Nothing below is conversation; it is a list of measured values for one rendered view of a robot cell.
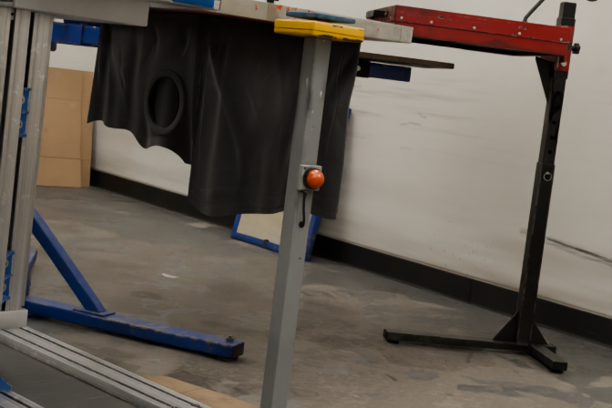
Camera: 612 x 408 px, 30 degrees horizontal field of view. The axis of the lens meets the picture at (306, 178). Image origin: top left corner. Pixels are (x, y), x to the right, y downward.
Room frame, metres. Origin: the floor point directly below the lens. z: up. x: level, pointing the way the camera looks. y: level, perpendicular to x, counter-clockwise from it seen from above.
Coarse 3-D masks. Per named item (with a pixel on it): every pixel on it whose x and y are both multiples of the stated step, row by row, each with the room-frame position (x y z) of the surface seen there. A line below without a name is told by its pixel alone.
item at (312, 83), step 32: (288, 32) 2.24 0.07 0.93; (320, 32) 2.19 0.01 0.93; (352, 32) 2.24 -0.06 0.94; (320, 64) 2.25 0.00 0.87; (320, 96) 2.26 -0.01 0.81; (320, 128) 2.26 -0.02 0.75; (288, 192) 2.26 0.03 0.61; (288, 224) 2.25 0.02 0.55; (288, 256) 2.24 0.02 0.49; (288, 288) 2.24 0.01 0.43; (288, 320) 2.25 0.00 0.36; (288, 352) 2.26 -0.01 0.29; (288, 384) 2.26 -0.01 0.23
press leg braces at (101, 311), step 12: (36, 216) 3.56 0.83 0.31; (36, 228) 3.54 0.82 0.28; (48, 228) 3.57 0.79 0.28; (48, 240) 3.53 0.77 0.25; (48, 252) 3.53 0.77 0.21; (60, 252) 3.52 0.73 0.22; (60, 264) 3.51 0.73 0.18; (72, 264) 3.52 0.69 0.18; (72, 276) 3.49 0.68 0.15; (72, 288) 3.49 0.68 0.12; (84, 288) 3.48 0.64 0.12; (84, 300) 3.47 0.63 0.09; (96, 300) 3.48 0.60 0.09; (84, 312) 3.45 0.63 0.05; (96, 312) 3.45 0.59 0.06; (108, 312) 3.47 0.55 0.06
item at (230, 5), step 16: (224, 0) 2.33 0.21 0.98; (240, 0) 2.35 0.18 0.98; (256, 0) 2.38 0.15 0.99; (240, 16) 2.36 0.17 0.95; (256, 16) 2.38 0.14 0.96; (272, 16) 2.41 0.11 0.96; (288, 16) 2.43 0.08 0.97; (368, 32) 2.57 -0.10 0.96; (384, 32) 2.60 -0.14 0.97; (400, 32) 2.63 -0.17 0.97
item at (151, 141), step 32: (128, 32) 2.65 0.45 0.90; (160, 32) 2.54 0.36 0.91; (192, 32) 2.43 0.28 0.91; (96, 64) 2.79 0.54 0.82; (128, 64) 2.65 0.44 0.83; (160, 64) 2.53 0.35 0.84; (192, 64) 2.43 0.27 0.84; (96, 96) 2.78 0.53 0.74; (128, 96) 2.66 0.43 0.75; (160, 96) 2.54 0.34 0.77; (128, 128) 2.65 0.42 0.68; (160, 128) 2.50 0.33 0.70
